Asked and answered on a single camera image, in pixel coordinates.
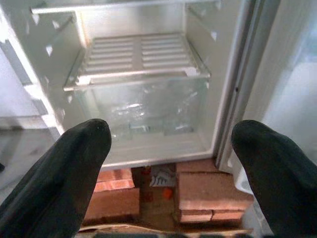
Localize tall red brick stack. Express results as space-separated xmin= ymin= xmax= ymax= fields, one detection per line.
xmin=175 ymin=161 xmax=255 ymax=225

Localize white fridge door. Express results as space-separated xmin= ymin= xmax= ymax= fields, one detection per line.
xmin=214 ymin=0 xmax=317 ymax=196

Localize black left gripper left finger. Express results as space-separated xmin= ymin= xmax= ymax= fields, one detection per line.
xmin=0 ymin=118 xmax=112 ymax=238

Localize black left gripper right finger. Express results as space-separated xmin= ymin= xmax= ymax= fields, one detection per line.
xmin=231 ymin=119 xmax=317 ymax=238

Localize white fridge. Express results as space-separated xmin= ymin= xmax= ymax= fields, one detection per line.
xmin=0 ymin=0 xmax=263 ymax=172

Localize clear crisper drawer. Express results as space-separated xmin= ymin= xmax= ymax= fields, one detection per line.
xmin=71 ymin=74 xmax=209 ymax=142

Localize low red brick stack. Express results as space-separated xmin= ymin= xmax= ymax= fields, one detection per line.
xmin=83 ymin=168 xmax=141 ymax=224

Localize clear glass fridge shelf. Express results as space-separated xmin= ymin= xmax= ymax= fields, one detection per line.
xmin=30 ymin=0 xmax=221 ymax=15

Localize white slatted fridge shelf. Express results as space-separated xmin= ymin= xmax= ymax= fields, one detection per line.
xmin=63 ymin=32 xmax=211 ymax=92

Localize white printed paper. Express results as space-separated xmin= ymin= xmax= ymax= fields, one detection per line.
xmin=148 ymin=165 xmax=177 ymax=188

